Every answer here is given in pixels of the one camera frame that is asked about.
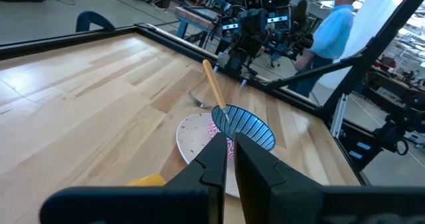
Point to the person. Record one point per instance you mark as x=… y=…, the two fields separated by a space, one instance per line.
x=332 y=31

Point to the yellow cloth napkin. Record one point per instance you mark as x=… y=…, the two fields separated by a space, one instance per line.
x=149 y=180

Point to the white panel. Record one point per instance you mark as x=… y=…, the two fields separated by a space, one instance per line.
x=372 y=21

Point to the black device with blue labels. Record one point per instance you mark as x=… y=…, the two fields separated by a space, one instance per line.
x=375 y=144

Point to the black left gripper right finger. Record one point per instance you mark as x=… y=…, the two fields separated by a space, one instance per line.
x=265 y=190

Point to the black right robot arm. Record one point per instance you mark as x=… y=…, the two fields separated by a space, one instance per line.
x=252 y=34

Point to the blue grey metal table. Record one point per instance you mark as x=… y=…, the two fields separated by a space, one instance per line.
x=192 y=16

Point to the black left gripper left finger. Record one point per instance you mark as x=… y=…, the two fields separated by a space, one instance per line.
x=192 y=197

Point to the speckled white plate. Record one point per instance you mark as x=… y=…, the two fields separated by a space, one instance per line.
x=192 y=134

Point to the blue curved object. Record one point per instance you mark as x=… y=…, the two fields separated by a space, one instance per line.
x=94 y=19

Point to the cluttered workbench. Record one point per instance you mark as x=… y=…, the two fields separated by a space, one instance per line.
x=395 y=74

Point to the black aluminium table frame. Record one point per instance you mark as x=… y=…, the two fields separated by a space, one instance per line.
x=172 y=41

